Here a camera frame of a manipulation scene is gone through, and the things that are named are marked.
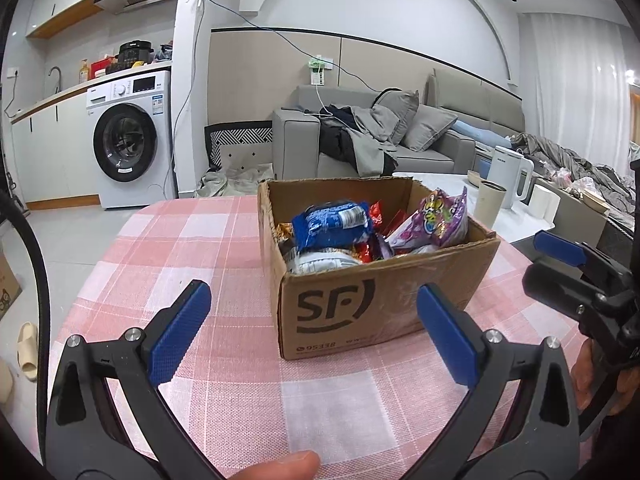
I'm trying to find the pink plaid tablecloth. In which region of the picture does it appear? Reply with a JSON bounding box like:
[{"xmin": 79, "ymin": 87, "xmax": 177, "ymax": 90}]
[{"xmin": 46, "ymin": 194, "xmax": 594, "ymax": 480}]

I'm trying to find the white washing machine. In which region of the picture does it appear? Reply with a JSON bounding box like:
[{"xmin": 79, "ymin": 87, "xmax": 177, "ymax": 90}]
[{"xmin": 86, "ymin": 68, "xmax": 178, "ymax": 209}]

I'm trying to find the light blue pillow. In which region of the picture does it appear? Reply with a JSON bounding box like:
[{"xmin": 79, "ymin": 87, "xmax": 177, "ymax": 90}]
[{"xmin": 451, "ymin": 119, "xmax": 512, "ymax": 148}]

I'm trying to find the purple candy bag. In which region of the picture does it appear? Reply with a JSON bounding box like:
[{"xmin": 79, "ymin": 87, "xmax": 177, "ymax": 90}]
[{"xmin": 385, "ymin": 188, "xmax": 469, "ymax": 255}]

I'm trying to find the white toilet paper roll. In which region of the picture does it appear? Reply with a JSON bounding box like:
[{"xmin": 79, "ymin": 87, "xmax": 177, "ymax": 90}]
[{"xmin": 528, "ymin": 184, "xmax": 561, "ymax": 224}]

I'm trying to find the dark clothes pile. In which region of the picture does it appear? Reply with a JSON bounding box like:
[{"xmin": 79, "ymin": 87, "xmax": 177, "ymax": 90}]
[{"xmin": 318, "ymin": 105, "xmax": 399, "ymax": 177}]

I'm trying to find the beige slipper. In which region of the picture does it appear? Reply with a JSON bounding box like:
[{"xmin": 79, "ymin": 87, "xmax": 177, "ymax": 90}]
[{"xmin": 16, "ymin": 322, "xmax": 38, "ymax": 382}]

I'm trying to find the grey cushion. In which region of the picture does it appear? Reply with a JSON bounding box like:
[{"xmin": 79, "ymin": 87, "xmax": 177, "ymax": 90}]
[
  {"xmin": 373, "ymin": 88, "xmax": 420, "ymax": 145},
  {"xmin": 400, "ymin": 105, "xmax": 458, "ymax": 152}
]

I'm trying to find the brown cardboard box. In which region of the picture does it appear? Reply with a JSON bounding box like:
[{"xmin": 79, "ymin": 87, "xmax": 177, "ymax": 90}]
[{"xmin": 257, "ymin": 177, "xmax": 500, "ymax": 361}]

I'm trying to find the person's left hand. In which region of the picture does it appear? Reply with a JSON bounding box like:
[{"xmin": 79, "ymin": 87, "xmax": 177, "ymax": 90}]
[{"xmin": 230, "ymin": 450, "xmax": 320, "ymax": 480}]

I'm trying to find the white marble coffee table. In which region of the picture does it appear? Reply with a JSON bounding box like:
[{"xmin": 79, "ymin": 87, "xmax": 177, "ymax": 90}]
[{"xmin": 394, "ymin": 172, "xmax": 554, "ymax": 244}]

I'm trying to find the silver purple chip bag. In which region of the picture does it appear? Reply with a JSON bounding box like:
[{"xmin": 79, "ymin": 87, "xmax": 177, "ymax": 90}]
[{"xmin": 283, "ymin": 248, "xmax": 362, "ymax": 275}]

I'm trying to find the person's right hand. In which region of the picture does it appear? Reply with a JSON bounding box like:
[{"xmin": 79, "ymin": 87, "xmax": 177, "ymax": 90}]
[{"xmin": 569, "ymin": 341, "xmax": 640, "ymax": 416}]

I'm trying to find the grey blanket pile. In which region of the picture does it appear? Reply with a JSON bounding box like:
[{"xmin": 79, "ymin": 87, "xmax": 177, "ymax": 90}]
[{"xmin": 509, "ymin": 132, "xmax": 636, "ymax": 214}]

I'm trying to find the black patterned folded board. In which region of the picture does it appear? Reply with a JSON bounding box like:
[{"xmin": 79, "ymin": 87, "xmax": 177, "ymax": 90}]
[{"xmin": 204, "ymin": 120, "xmax": 273, "ymax": 170}]

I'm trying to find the grey cushion right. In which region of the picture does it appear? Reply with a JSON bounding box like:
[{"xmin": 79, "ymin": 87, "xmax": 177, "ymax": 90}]
[{"xmin": 400, "ymin": 105, "xmax": 458, "ymax": 152}]

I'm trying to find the beige tumbler cup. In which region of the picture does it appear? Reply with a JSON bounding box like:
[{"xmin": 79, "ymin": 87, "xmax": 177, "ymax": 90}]
[{"xmin": 473, "ymin": 180, "xmax": 506, "ymax": 229}]

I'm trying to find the kitchen faucet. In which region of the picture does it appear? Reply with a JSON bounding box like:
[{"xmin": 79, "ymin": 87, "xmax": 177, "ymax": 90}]
[{"xmin": 48, "ymin": 66, "xmax": 62, "ymax": 93}]

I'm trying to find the white electric kettle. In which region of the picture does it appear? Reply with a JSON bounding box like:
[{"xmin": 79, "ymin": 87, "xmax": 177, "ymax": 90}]
[{"xmin": 488, "ymin": 146, "xmax": 534, "ymax": 209}]

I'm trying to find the blue oreo cookie pack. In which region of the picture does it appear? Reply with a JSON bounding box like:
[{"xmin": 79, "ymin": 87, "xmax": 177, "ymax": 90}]
[{"xmin": 292, "ymin": 200, "xmax": 372, "ymax": 252}]

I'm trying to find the red cookie snack pack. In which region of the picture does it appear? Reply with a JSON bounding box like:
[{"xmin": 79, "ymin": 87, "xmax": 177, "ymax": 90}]
[{"xmin": 352, "ymin": 200, "xmax": 408, "ymax": 263}]

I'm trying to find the white curtain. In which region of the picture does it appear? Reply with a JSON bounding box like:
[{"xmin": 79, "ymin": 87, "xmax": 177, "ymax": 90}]
[{"xmin": 518, "ymin": 13, "xmax": 631, "ymax": 174}]

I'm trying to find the beige crumpled cloth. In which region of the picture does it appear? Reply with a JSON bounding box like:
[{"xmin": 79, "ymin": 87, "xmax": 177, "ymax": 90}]
[{"xmin": 194, "ymin": 162, "xmax": 274, "ymax": 198}]

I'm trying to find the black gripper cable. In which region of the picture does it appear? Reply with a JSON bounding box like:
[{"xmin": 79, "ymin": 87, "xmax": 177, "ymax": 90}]
[{"xmin": 0, "ymin": 188, "xmax": 52, "ymax": 461}]

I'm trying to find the grey sofa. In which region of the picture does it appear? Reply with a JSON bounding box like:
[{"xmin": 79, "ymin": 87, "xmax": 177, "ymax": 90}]
[{"xmin": 272, "ymin": 68, "xmax": 525, "ymax": 180}]

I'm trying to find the white wall socket charger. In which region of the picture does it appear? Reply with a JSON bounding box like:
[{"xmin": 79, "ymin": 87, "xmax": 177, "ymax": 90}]
[{"xmin": 308, "ymin": 55, "xmax": 334, "ymax": 86}]

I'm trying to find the grey cushion left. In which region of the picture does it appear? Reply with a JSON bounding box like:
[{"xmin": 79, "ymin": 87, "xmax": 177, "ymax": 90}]
[{"xmin": 373, "ymin": 88, "xmax": 420, "ymax": 145}]

